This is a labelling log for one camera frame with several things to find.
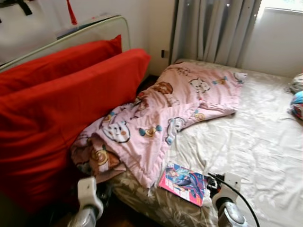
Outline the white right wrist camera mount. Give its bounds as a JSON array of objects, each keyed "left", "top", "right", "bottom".
[{"left": 212, "top": 173, "right": 242, "bottom": 211}]

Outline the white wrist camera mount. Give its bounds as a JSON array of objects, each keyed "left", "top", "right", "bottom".
[
  {"left": 77, "top": 177, "right": 104, "bottom": 219},
  {"left": 212, "top": 173, "right": 242, "bottom": 211}
]

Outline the bed with beige floral sheet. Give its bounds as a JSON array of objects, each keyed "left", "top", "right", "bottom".
[{"left": 109, "top": 59, "right": 303, "bottom": 227}]

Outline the red white blue striped pillow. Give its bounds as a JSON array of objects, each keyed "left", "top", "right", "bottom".
[{"left": 290, "top": 91, "right": 303, "bottom": 122}]

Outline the grey pleated curtain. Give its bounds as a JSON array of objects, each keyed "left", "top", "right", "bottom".
[{"left": 170, "top": 0, "right": 262, "bottom": 68}]

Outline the pink cartoon print quilt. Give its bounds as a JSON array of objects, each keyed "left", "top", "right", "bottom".
[{"left": 70, "top": 61, "right": 248, "bottom": 189}]

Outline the flat red cushion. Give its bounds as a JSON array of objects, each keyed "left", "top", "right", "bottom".
[{"left": 0, "top": 35, "right": 123, "bottom": 96}]

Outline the colourful comic book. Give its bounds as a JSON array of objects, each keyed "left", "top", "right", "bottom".
[{"left": 158, "top": 163, "right": 211, "bottom": 208}]

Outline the black hanging strap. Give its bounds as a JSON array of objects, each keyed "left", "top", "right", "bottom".
[{"left": 0, "top": 0, "right": 34, "bottom": 23}]

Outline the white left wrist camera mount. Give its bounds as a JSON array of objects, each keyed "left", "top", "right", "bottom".
[{"left": 77, "top": 177, "right": 104, "bottom": 219}]

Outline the bright window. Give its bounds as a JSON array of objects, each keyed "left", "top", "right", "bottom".
[{"left": 258, "top": 0, "right": 303, "bottom": 13}]

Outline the red hanging tassel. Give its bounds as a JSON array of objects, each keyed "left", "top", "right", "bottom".
[{"left": 66, "top": 0, "right": 78, "bottom": 26}]

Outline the large red folded cushion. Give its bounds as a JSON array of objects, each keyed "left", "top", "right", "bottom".
[{"left": 0, "top": 48, "right": 152, "bottom": 214}]

